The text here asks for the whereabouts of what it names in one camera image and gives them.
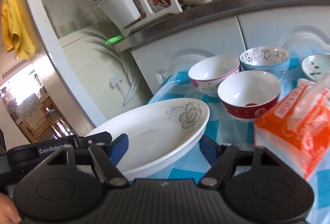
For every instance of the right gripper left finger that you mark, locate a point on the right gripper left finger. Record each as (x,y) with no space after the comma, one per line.
(74,181)

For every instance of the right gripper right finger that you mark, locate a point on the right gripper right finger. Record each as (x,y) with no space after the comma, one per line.
(254,182)

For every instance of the orange tissue pack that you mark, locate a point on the orange tissue pack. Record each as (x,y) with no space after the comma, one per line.
(297,128)

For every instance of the red white bowl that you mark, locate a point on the red white bowl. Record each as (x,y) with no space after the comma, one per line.
(250,94)

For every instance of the white plate grey flower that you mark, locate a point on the white plate grey flower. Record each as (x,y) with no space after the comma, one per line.
(159,134)

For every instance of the pink floral white bowl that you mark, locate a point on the pink floral white bowl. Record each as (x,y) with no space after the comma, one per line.
(206,75)

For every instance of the blue cartoon animal bowl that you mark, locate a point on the blue cartoon animal bowl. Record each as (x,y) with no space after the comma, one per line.
(270,59)

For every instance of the green lotus plate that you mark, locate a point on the green lotus plate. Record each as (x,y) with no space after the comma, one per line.
(315,66)

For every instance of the person's hand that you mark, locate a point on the person's hand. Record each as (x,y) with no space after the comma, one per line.
(8,211)

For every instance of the blue checked tablecloth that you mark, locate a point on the blue checked tablecloth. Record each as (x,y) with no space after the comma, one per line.
(223,128)

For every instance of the yellow towel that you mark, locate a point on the yellow towel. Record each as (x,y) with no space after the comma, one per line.
(15,35)

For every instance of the green clip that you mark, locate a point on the green clip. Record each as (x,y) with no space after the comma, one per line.
(114,40)

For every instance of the white utensil holder cup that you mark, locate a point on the white utensil holder cup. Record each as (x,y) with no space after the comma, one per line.
(122,13)

